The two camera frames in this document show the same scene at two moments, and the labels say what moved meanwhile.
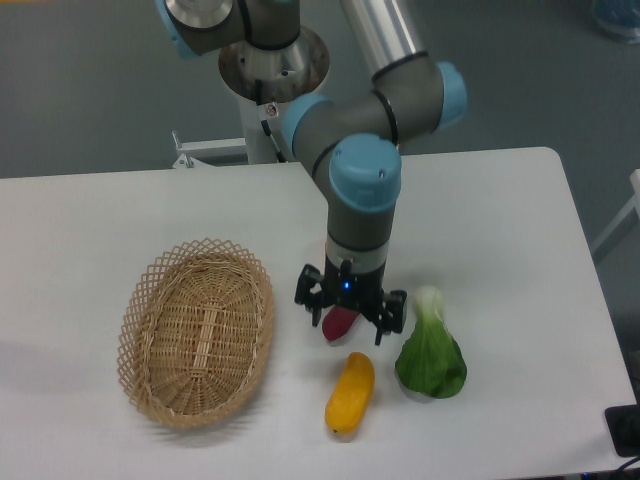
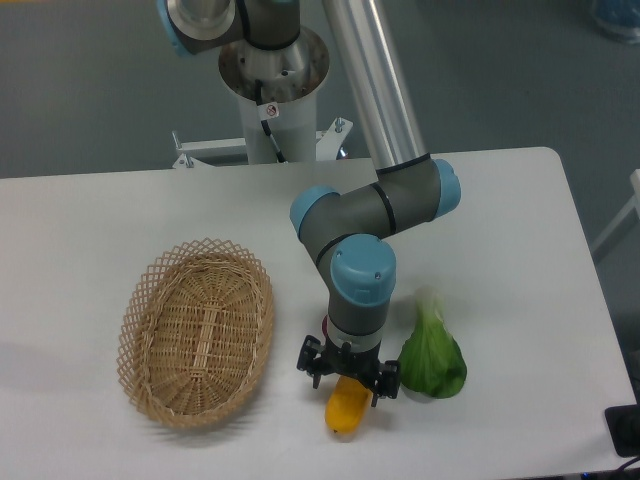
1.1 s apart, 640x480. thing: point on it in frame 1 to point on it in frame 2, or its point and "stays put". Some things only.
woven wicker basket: (194, 332) stays put
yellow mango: (351, 395) stays put
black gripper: (360, 291) to (364, 367)
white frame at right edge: (632, 206) stays put
